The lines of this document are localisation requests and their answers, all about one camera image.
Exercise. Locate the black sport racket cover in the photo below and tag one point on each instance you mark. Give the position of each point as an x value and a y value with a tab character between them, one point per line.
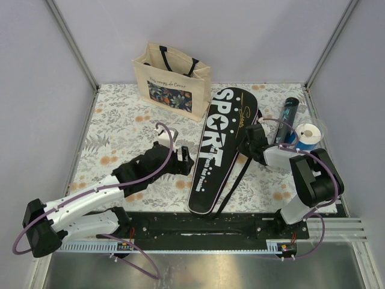
231	110

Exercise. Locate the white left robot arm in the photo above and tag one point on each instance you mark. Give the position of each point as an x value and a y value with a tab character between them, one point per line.
49	225

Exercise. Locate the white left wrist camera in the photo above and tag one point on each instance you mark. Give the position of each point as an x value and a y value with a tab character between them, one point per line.
166	139

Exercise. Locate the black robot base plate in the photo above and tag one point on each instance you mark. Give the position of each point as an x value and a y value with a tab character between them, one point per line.
185	231

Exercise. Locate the beige floral tote bag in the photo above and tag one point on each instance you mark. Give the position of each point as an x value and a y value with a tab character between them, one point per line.
174	81

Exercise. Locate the white blue tape roll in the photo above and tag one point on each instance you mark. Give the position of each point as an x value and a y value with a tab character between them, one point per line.
307	138

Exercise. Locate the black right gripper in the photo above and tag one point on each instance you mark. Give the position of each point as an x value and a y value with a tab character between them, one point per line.
242	150

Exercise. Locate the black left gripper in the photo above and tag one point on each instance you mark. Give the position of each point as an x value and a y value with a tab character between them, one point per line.
181	167

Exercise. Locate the clear plastic tube lid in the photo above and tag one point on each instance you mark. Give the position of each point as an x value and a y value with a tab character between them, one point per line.
321	128

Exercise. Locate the black shuttlecock tube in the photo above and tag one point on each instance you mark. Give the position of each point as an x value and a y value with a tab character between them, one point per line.
287	115

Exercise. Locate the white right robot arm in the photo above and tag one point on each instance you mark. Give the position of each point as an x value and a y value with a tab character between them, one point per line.
316	179

